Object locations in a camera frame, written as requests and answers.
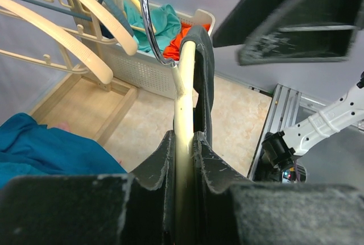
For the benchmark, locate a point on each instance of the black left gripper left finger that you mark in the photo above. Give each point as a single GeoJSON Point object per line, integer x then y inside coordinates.
{"type": "Point", "coordinates": [133, 208]}

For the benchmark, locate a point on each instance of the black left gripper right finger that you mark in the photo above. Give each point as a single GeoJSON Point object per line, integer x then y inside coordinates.
{"type": "Point", "coordinates": [234, 210]}

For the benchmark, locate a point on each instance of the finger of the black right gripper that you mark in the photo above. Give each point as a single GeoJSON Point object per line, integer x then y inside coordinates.
{"type": "Point", "coordinates": [291, 31]}

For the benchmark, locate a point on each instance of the cream wooden hanger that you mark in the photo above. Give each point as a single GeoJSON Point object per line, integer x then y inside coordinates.
{"type": "Point", "coordinates": [114, 20]}
{"type": "Point", "coordinates": [182, 73]}
{"type": "Point", "coordinates": [82, 52]}

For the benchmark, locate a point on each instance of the dark grey t-shirt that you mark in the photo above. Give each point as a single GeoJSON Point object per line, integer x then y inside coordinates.
{"type": "Point", "coordinates": [203, 80]}

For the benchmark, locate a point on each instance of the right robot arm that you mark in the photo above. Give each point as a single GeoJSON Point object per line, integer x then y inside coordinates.
{"type": "Point", "coordinates": [327, 121]}

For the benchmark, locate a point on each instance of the teal blue hanging t-shirt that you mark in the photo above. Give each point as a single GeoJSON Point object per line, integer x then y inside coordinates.
{"type": "Point", "coordinates": [29, 148]}

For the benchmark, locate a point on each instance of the yellow cream hanger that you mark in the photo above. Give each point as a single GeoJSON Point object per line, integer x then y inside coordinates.
{"type": "Point", "coordinates": [133, 3]}

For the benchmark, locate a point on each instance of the orange garment in basket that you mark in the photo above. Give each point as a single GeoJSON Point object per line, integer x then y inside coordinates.
{"type": "Point", "coordinates": [173, 50]}

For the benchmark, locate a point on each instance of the wooden clothes rack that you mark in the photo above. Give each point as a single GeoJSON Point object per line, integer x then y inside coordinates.
{"type": "Point", "coordinates": [92, 109]}

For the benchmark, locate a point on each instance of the turquoise garment in basket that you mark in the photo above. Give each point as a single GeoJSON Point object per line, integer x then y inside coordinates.
{"type": "Point", "coordinates": [165, 22]}

